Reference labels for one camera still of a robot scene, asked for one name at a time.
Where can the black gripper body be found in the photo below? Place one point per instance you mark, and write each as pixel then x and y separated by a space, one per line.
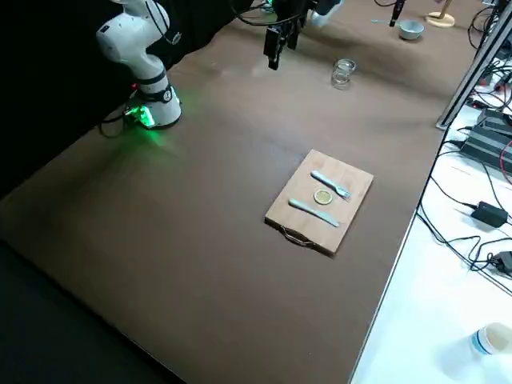
pixel 292 12

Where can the transparent glass spice bottle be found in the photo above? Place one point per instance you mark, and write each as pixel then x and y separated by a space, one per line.
pixel 343 76

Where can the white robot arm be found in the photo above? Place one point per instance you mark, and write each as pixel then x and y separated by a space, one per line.
pixel 132 36

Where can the pale grey bowl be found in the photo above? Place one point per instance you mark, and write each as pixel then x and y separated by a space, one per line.
pixel 411 30

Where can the wooden cup stand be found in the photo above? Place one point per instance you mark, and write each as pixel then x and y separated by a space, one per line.
pixel 440 19

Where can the light blue plastic fork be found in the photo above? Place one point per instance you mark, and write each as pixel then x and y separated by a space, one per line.
pixel 328 183

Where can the black power supply box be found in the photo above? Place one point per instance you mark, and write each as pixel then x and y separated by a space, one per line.
pixel 486 138

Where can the lemon slice coaster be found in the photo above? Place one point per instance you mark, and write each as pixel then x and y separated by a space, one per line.
pixel 322 197

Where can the light blue plastic knife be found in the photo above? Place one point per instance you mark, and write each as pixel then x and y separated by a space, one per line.
pixel 312 210

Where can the wooden cutting board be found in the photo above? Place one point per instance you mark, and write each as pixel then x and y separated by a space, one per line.
pixel 320 240

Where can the black power adapter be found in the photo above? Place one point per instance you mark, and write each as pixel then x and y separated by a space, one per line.
pixel 490 214
pixel 503 262

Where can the paper cup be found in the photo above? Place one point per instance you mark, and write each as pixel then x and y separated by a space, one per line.
pixel 490 340

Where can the aluminium frame post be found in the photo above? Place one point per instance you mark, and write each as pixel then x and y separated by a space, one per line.
pixel 468 80

